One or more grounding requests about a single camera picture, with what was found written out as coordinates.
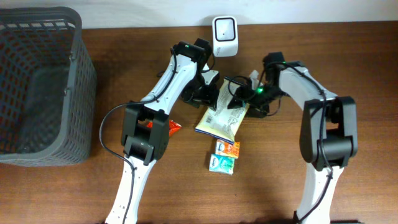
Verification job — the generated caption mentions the yellow snack bag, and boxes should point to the yellow snack bag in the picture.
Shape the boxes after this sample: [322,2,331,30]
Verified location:
[195,78,249,144]

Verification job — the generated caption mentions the red Hacks candy bag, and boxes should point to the red Hacks candy bag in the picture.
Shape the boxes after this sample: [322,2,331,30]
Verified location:
[146,120,182,137]

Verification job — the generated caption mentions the orange tissue pack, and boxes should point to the orange tissue pack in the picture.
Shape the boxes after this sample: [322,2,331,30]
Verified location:
[215,139,240,159]

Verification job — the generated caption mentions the teal tissue pack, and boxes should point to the teal tissue pack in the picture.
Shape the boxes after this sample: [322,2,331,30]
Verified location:
[209,154,235,175]

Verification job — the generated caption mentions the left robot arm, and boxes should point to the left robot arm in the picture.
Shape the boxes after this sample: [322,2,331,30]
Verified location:
[105,39,220,224]

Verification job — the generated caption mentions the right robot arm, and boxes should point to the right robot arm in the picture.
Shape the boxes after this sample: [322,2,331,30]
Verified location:
[227,52,358,223]

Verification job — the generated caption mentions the white barcode scanner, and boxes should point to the white barcode scanner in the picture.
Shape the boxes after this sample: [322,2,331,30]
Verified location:
[212,16,239,57]

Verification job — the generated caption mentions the grey plastic mesh basket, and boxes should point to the grey plastic mesh basket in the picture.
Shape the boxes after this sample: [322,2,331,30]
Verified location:
[1,7,97,167]

